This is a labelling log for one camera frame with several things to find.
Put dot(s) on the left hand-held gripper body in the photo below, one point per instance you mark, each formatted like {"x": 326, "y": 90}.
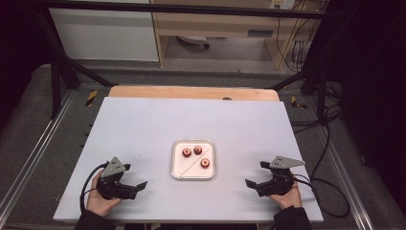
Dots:
{"x": 113, "y": 188}

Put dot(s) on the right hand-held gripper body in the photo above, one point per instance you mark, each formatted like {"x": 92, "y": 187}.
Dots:
{"x": 277, "y": 187}

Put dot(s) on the red bead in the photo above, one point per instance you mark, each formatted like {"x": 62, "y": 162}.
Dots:
{"x": 205, "y": 163}
{"x": 198, "y": 150}
{"x": 186, "y": 152}

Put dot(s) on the white square tray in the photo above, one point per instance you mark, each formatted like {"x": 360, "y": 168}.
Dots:
{"x": 191, "y": 167}

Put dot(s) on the thin wooden skewer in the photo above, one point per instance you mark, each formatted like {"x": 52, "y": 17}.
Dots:
{"x": 193, "y": 164}

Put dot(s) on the person's right hand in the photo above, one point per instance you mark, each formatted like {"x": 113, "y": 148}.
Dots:
{"x": 288, "y": 200}

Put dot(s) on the person's left hand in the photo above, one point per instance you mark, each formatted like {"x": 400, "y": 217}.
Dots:
{"x": 100, "y": 206}

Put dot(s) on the yellow black tape strip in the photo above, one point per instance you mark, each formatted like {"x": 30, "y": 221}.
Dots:
{"x": 297, "y": 103}
{"x": 91, "y": 98}

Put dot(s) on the light wooden board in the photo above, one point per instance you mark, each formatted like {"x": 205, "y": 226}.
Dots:
{"x": 191, "y": 93}

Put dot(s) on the black curtain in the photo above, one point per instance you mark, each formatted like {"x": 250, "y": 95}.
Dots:
{"x": 373, "y": 96}
{"x": 19, "y": 48}

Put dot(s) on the white cabinet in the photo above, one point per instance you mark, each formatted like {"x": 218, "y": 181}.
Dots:
{"x": 105, "y": 32}

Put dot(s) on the office chair base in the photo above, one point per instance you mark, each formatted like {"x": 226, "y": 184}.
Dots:
{"x": 193, "y": 40}

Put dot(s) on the light wooden desk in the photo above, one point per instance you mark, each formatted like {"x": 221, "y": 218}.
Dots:
{"x": 220, "y": 25}

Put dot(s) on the aluminium floor rail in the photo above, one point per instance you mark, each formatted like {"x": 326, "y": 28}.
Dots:
{"x": 348, "y": 188}
{"x": 35, "y": 150}

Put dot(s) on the white wall socket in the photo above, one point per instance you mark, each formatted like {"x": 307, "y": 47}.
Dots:
{"x": 282, "y": 4}

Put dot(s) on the black metal frame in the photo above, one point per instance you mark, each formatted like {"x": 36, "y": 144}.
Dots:
{"x": 178, "y": 9}

